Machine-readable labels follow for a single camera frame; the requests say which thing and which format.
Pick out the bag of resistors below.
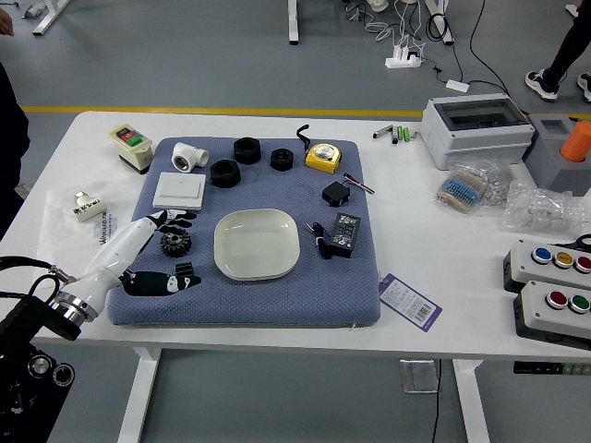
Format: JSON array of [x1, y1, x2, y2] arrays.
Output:
[[432, 161, 495, 216]]

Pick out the white background table leg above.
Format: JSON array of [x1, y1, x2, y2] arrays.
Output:
[[424, 0, 456, 46], [286, 0, 300, 46], [31, 0, 70, 36]]

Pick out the black floor cable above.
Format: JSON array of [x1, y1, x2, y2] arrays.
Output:
[[469, 0, 514, 98]]

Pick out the black cable under table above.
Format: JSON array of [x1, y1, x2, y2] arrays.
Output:
[[431, 359, 442, 443]]

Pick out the two-button grey control box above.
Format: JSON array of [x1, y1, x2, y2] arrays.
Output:
[[513, 280, 591, 351]]

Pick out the small black nut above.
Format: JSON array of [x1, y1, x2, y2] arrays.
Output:
[[270, 148, 295, 172]]

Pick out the orange cylinder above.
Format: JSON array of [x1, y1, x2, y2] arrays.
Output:
[[560, 120, 591, 163]]

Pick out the grey foam block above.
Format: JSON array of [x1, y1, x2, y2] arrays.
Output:
[[522, 113, 591, 198]]

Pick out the white cable bundle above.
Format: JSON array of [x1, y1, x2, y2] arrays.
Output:
[[363, 0, 428, 50]]

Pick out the beige red-green switch box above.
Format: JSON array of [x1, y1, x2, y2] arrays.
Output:
[[108, 123, 154, 175]]

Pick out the three-button grey control box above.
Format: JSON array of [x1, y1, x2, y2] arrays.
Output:
[[502, 238, 591, 294]]

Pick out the black digital controller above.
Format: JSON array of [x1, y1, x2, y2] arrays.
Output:
[[325, 212, 362, 254]]

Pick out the large black nut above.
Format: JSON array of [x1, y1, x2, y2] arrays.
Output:
[[210, 159, 240, 188], [233, 137, 262, 165]]

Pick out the black handled scissors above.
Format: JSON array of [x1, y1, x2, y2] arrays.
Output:
[[551, 233, 591, 253]]

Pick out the large black gear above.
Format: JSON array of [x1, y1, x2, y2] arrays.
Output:
[[160, 232, 193, 258]]

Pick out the black probe cable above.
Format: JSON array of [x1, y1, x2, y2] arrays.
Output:
[[304, 221, 333, 260]]

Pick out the blue-grey padded mat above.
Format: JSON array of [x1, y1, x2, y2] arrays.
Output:
[[105, 137, 382, 329]]

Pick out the grey electrical enclosure box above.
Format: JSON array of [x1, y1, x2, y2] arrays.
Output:
[[420, 93, 537, 171]]

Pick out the yellow tape measure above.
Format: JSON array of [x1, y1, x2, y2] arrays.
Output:
[[295, 124, 344, 175]]

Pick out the clear bag of screws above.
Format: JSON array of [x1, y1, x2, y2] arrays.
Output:
[[479, 159, 517, 210]]

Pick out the small white labelled block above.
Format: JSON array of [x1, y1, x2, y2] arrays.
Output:
[[72, 191, 108, 223]]

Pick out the person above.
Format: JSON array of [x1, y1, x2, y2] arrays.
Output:
[[0, 8, 31, 239], [525, 0, 591, 102]]

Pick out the white pipe tee fitting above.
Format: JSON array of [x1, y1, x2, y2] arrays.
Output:
[[171, 141, 210, 174]]

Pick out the black table control panel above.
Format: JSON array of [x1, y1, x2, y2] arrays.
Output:
[[513, 361, 591, 376]]

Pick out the white square plate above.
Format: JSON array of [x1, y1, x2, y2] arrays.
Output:
[[213, 208, 301, 281]]

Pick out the white power strip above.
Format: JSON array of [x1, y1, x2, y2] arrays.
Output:
[[385, 43, 424, 70]]

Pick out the coiled black cable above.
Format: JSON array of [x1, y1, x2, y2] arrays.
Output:
[[425, 12, 452, 43]]

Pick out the black servo with wires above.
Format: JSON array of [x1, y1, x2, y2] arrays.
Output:
[[321, 173, 376, 209]]

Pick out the bubble wrap bag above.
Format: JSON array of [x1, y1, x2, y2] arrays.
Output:
[[501, 179, 587, 239]]

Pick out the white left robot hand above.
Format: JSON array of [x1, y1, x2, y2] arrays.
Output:
[[58, 208, 203, 322]]

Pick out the silver box under table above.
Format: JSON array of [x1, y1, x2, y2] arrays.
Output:
[[399, 358, 440, 394]]

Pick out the purple barcode tag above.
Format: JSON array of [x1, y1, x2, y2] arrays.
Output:
[[377, 272, 443, 333]]

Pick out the white wall switch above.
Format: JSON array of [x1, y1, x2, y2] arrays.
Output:
[[151, 171, 208, 211]]

